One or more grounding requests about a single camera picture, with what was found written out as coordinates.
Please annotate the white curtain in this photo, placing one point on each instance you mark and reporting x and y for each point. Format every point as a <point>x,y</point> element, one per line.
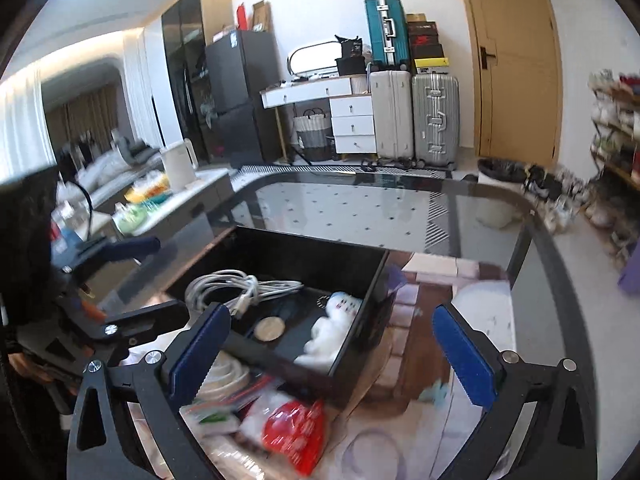
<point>150,85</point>

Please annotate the white dotted floor rug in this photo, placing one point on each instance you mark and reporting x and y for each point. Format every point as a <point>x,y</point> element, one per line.
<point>325,205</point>

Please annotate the clear zip bag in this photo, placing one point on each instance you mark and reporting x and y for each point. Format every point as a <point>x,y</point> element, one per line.
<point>255,395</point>

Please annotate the wooden shoe rack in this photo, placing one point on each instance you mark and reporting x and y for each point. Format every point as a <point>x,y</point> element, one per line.
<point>612,170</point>

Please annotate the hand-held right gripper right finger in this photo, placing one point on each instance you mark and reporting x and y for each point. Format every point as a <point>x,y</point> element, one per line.
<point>465,360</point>

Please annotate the oval desk mirror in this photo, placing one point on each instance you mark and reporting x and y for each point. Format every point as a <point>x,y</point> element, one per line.
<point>312,57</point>

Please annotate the yellow snack bag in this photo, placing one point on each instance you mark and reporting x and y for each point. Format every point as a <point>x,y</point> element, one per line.
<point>147,187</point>

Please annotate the tan wooden door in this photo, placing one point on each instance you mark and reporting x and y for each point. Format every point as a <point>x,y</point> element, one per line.
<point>515,85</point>

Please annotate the purple paper bag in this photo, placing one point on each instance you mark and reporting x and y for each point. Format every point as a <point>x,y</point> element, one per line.
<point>631,277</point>

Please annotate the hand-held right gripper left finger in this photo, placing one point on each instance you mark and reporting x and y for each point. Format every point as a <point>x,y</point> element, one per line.
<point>200,355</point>

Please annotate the yellow black shoe box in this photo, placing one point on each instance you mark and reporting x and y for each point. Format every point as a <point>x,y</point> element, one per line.
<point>431,66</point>

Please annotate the teal suitcase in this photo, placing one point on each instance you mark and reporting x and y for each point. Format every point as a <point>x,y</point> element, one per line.
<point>387,30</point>

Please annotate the red plastic packet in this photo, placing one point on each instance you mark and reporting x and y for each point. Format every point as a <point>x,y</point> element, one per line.
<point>292,435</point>

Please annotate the round metal coin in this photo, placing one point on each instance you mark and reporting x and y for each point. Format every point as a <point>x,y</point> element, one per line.
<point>269,329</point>

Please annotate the white trash bin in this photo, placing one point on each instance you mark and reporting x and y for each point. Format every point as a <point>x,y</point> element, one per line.
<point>500,195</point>

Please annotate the black bag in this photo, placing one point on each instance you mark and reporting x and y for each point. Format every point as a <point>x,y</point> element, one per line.
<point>350,62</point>

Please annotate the green white medicine packet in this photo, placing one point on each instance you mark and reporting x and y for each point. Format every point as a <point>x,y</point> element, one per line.
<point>210,417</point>

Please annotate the white plush toy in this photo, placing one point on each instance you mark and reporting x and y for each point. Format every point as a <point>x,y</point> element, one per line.
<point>325,335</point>

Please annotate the dark brown shoe box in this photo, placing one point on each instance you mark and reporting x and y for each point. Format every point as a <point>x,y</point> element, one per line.
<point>422,28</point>

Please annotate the group of loose shoes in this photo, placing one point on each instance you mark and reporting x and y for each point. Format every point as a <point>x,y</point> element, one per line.
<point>560,190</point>

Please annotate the grey white woven basket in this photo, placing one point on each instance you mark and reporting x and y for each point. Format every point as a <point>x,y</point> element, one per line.
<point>312,137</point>

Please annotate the grey chair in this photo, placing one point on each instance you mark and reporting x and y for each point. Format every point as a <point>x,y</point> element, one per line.
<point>132,150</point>

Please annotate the silver suitcase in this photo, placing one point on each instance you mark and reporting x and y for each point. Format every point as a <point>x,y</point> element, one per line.
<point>435,115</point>

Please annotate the flat cardboard box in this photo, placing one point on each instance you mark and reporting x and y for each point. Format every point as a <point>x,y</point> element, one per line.
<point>260,16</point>

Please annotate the grey side cabinet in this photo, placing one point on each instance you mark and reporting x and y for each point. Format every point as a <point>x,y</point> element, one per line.
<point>190,200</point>

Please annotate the white suitcase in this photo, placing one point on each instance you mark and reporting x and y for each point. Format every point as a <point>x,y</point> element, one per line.
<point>392,115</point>

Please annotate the black refrigerator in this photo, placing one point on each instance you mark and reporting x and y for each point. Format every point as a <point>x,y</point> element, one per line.
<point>240,95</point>

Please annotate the red black shoe box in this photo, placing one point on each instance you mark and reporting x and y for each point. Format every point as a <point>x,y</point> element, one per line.
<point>425,40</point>

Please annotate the white electric kettle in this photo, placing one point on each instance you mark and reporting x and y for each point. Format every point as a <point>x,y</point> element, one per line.
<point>176,165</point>

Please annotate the black glass cabinet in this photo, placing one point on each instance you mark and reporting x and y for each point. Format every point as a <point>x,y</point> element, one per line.
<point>182,70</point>

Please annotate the black storage box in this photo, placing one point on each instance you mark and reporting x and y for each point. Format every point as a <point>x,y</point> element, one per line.
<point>300,265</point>

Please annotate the printed cartoon table mat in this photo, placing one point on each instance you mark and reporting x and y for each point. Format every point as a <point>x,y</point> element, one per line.
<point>420,350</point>

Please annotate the rows of racked shoes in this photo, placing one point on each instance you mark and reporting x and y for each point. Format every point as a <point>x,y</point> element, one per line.
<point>610,112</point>

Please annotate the person's left hand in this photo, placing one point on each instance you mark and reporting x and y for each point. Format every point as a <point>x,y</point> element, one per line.
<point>22,365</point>

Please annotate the white desk with drawers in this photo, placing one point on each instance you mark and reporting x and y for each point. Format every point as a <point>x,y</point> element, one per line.
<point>352,120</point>

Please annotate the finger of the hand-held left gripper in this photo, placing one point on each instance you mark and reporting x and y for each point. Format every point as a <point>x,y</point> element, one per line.
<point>137,248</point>
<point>145,320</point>

